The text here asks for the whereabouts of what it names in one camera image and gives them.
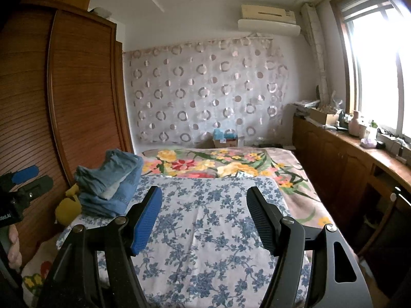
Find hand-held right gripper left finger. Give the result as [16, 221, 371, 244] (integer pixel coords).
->
[37, 185, 163, 308]

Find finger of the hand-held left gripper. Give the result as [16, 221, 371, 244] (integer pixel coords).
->
[11, 165, 39, 184]
[19, 175, 54, 199]

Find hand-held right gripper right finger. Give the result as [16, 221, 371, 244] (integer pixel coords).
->
[246, 186, 373, 308]

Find grey-blue pants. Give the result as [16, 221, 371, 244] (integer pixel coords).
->
[74, 149, 144, 199]

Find person's left hand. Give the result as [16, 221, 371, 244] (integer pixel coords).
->
[8, 225, 23, 268]

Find yellow plush toy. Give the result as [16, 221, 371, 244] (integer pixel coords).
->
[54, 183, 82, 226]

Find blue floral bed sheet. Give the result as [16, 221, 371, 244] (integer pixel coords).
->
[56, 176, 313, 308]

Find white floral cloth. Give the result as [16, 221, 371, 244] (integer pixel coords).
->
[21, 234, 65, 305]

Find yellow floral blanket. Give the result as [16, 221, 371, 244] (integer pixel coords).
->
[141, 148, 334, 228]

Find cardboard box with blue packs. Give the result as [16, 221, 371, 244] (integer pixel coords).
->
[212, 128, 239, 149]

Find wooden wardrobe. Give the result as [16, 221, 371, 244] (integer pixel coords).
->
[0, 0, 134, 264]

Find wooden cabinet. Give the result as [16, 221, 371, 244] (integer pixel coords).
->
[292, 115, 411, 257]

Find open cardboard box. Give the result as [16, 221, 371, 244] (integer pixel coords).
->
[309, 107, 340, 126]

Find stack of papers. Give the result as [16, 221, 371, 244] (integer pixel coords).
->
[291, 100, 322, 110]

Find pink bottle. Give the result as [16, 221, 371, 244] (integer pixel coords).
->
[348, 111, 361, 137]

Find circle-patterned curtain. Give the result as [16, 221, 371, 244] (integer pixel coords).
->
[124, 37, 289, 145]

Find window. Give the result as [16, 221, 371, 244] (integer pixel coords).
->
[331, 0, 411, 138]

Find wrapped wall pipe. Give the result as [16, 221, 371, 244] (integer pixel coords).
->
[302, 3, 331, 100]

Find wall air conditioner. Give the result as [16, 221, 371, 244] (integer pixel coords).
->
[238, 4, 301, 36]

